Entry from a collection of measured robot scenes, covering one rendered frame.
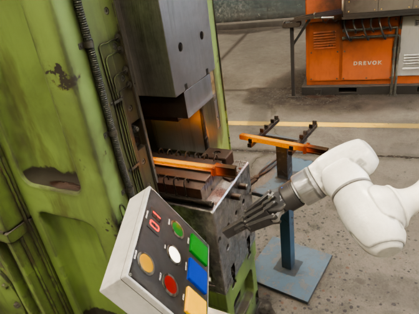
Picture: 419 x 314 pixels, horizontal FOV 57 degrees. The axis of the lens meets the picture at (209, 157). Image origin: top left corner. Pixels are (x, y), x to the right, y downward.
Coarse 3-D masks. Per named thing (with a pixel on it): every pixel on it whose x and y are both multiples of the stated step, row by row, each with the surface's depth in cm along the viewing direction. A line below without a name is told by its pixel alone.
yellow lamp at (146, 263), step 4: (140, 256) 86; (144, 256) 87; (140, 260) 86; (144, 260) 86; (148, 260) 88; (144, 264) 86; (148, 264) 87; (152, 264) 88; (144, 268) 85; (148, 268) 86; (152, 268) 88
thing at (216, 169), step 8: (160, 160) 162; (168, 160) 161; (176, 160) 160; (200, 168) 153; (208, 168) 151; (216, 168) 151; (224, 168) 148; (232, 168) 146; (224, 176) 150; (232, 176) 149
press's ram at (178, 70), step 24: (120, 0) 113; (144, 0) 109; (168, 0) 112; (192, 0) 123; (144, 24) 113; (168, 24) 113; (192, 24) 125; (144, 48) 117; (168, 48) 114; (192, 48) 127; (144, 72) 122; (168, 72) 118; (192, 72) 129; (168, 96) 122
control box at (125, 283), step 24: (144, 192) 108; (144, 216) 97; (168, 216) 108; (120, 240) 94; (144, 240) 91; (168, 240) 101; (120, 264) 84; (168, 264) 95; (120, 288) 81; (144, 288) 82; (192, 288) 97; (144, 312) 85; (168, 312) 85
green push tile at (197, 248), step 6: (192, 234) 112; (192, 240) 110; (198, 240) 113; (192, 246) 108; (198, 246) 111; (204, 246) 114; (192, 252) 107; (198, 252) 109; (204, 252) 112; (198, 258) 108; (204, 258) 110; (204, 264) 109
